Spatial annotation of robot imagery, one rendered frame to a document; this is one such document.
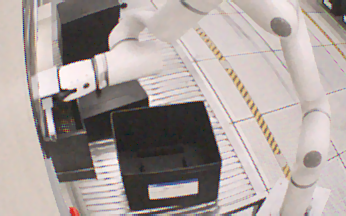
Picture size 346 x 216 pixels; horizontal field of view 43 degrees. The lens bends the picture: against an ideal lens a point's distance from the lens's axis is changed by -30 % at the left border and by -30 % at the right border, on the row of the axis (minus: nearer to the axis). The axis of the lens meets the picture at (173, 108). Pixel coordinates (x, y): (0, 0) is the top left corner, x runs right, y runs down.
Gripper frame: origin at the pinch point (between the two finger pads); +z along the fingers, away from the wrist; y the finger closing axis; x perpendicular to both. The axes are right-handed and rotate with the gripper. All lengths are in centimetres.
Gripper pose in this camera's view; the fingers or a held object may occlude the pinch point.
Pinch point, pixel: (45, 88)
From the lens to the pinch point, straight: 136.3
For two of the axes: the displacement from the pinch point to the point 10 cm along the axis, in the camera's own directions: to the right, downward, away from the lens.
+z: -9.5, 2.2, -2.1
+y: -3.0, -5.8, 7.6
